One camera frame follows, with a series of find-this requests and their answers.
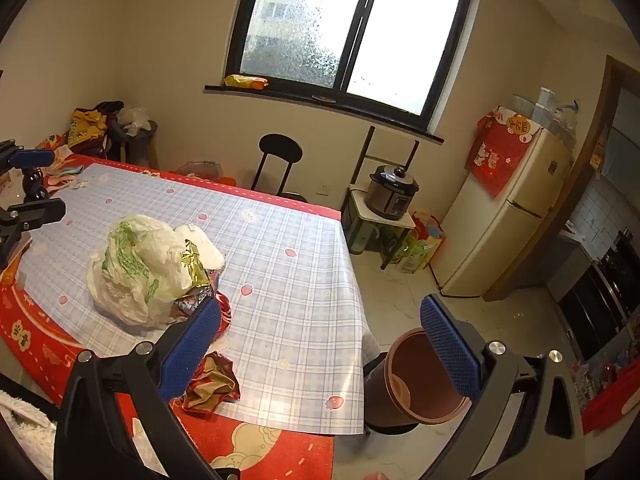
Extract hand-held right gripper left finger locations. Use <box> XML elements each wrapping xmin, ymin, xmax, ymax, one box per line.
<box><xmin>52</xmin><ymin>297</ymin><xmax>223</xmax><ymax>480</ymax></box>

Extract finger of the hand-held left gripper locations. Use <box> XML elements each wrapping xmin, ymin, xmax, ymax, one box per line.
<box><xmin>0</xmin><ymin>198</ymin><xmax>67</xmax><ymax>233</ymax></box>
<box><xmin>0</xmin><ymin>141</ymin><xmax>57</xmax><ymax>171</ymax></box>

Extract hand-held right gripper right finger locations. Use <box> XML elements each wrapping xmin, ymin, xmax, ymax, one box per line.
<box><xmin>419</xmin><ymin>294</ymin><xmax>586</xmax><ymax>480</ymax></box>

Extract red gold wrapper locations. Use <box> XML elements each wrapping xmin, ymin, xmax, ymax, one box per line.
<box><xmin>180</xmin><ymin>351</ymin><xmax>242</xmax><ymax>411</ymax></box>

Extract brown plastic bin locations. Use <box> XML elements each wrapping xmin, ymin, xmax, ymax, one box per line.
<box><xmin>364</xmin><ymin>327</ymin><xmax>473</xmax><ymax>436</ymax></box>

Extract white plastic bag green print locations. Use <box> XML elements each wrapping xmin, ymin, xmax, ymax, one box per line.
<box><xmin>86</xmin><ymin>214</ymin><xmax>227</xmax><ymax>328</ymax></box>

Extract grey plaid cushioned chair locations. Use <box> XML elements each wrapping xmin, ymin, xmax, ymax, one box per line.
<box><xmin>361</xmin><ymin>332</ymin><xmax>391</xmax><ymax>377</ymax></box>

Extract red printed tablecloth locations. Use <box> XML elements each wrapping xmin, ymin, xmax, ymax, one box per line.
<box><xmin>0</xmin><ymin>152</ymin><xmax>346</xmax><ymax>480</ymax></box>

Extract colourful printed shopping bags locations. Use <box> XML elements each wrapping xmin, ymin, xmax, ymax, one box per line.
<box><xmin>399</xmin><ymin>211</ymin><xmax>446</xmax><ymax>275</ymax></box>

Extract crumpled white plastic bag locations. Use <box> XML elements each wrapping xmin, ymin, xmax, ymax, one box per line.
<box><xmin>117</xmin><ymin>106</ymin><xmax>152</xmax><ymax>136</ymax></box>

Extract dark round stool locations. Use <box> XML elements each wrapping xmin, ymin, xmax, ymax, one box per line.
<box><xmin>111</xmin><ymin>120</ymin><xmax>160</xmax><ymax>168</ymax></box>

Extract cream two-door fridge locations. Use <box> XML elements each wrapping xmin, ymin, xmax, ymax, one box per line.
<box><xmin>432</xmin><ymin>105</ymin><xmax>576</xmax><ymax>298</ymax></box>

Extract green jug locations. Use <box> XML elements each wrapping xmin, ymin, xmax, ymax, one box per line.
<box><xmin>345</xmin><ymin>210</ymin><xmax>377</xmax><ymax>256</ymax></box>

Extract black built-in oven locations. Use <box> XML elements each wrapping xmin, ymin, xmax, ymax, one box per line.
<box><xmin>557</xmin><ymin>230</ymin><xmax>640</xmax><ymax>361</ymax></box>

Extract black metal rack white shelf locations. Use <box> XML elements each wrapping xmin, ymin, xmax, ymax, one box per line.
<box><xmin>341</xmin><ymin>125</ymin><xmax>421</xmax><ymax>271</ymax></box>

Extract pile of packaged goods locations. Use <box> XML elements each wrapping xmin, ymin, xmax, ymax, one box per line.
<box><xmin>570</xmin><ymin>347</ymin><xmax>640</xmax><ymax>436</ymax></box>

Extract silver electric pressure cooker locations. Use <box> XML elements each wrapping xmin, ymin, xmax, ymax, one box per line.
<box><xmin>364</xmin><ymin>164</ymin><xmax>419</xmax><ymax>221</ymax></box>

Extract white fluffy cloth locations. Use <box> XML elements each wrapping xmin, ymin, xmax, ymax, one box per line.
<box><xmin>0</xmin><ymin>390</ymin><xmax>60</xmax><ymax>480</ymax></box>

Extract red printed fridge cloth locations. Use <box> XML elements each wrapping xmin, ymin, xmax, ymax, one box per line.
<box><xmin>466</xmin><ymin>106</ymin><xmax>543</xmax><ymax>198</ymax></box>

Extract black round-back chair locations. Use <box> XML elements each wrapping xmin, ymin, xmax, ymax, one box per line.
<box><xmin>250</xmin><ymin>133</ymin><xmax>309</xmax><ymax>203</ymax></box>

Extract yellow snack packet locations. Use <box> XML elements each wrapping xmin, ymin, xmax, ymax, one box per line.
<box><xmin>223</xmin><ymin>74</ymin><xmax>269</xmax><ymax>91</ymax></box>

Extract clear plastic containers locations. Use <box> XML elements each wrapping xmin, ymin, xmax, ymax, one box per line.
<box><xmin>552</xmin><ymin>101</ymin><xmax>581</xmax><ymax>149</ymax></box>

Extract tall white lidded container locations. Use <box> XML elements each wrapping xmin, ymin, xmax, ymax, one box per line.
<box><xmin>533</xmin><ymin>87</ymin><xmax>558</xmax><ymax>126</ymax></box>

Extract black framed window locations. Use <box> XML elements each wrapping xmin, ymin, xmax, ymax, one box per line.
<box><xmin>204</xmin><ymin>0</ymin><xmax>478</xmax><ymax>145</ymax></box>

